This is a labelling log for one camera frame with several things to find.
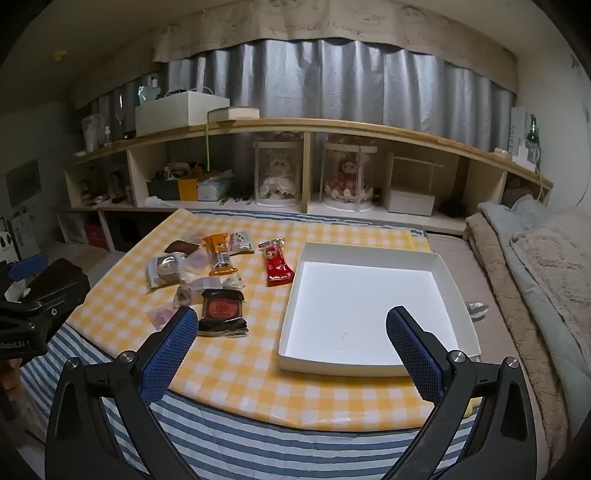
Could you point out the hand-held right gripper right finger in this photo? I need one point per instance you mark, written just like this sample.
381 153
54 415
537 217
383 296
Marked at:
415 355

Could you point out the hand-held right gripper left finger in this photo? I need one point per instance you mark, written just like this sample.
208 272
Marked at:
171 350

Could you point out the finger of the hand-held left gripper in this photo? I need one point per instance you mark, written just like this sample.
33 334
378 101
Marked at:
27 267
60 286

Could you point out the clear packet pink round pastry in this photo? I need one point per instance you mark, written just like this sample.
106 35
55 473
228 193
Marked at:
160 317

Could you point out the small dark candy packet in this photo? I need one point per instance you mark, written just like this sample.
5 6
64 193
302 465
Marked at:
183 295

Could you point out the black packet red round label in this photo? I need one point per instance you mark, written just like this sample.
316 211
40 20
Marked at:
222 310

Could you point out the clear packet brown cake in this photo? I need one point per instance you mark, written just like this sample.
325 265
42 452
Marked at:
164 270

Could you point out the white shallow cardboard box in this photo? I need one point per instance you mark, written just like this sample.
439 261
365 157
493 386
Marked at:
351 304

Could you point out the clear packet faint pink pastry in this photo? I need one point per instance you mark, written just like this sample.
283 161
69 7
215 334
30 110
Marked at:
217 281

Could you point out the clear packet purple pastry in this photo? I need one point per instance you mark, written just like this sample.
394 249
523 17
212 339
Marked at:
196 264

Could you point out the dark brown snack packet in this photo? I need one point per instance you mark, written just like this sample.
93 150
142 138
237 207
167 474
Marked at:
182 248

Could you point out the orange snack packet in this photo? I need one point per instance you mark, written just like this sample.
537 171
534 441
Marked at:
219 251

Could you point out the white bear print packet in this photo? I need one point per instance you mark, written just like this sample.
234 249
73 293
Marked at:
241 241

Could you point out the red snack packet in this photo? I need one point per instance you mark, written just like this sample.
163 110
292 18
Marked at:
276 265

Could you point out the red box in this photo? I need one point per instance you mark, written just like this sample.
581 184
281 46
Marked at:
96 236

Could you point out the yellow checkered tablecloth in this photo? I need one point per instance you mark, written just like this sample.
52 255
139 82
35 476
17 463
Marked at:
240 369

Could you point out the silver foil wrapper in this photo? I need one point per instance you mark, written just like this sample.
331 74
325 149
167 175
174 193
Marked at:
475 308

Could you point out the grey bed sheet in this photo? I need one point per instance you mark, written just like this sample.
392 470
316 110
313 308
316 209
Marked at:
452 263

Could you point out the beige fleece blanket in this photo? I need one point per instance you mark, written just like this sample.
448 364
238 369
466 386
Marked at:
494 277

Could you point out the white crumpled cloth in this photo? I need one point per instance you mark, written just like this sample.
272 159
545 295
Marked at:
159 201

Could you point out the dark green box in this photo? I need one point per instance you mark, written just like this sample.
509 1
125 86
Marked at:
161 189

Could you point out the yellow box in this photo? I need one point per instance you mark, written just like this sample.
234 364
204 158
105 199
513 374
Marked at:
188 190

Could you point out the right doll in case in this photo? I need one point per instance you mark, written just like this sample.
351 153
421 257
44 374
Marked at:
346 207

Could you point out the doll in case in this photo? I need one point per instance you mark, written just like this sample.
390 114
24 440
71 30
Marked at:
346 207
277 203

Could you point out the tissue box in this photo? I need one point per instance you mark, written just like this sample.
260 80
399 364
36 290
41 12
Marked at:
212 189

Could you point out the cream fluffy blanket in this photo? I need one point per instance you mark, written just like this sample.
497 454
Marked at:
558 258

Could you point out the left doll in case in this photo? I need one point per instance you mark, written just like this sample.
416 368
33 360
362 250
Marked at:
277 203

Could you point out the wine glass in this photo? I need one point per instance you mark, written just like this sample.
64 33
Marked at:
119 108

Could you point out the pink dress doll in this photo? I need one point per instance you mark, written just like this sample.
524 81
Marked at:
346 177

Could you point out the white dress doll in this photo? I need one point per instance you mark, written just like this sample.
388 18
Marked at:
277 182

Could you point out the green ribbon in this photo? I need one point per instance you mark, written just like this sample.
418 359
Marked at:
208 147

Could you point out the large white storage box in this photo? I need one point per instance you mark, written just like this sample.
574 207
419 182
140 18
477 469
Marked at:
180 113

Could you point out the long wooden shelf unit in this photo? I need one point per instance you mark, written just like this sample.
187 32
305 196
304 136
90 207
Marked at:
351 127

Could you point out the thick book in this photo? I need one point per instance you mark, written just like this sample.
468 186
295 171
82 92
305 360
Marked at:
233 113

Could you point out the green glass bottle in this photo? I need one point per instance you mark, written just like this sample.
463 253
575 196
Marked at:
533 134

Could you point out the grey curtain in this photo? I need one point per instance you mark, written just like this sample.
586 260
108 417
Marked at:
323 83

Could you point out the beige printed valance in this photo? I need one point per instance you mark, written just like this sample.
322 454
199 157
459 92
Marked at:
300 23

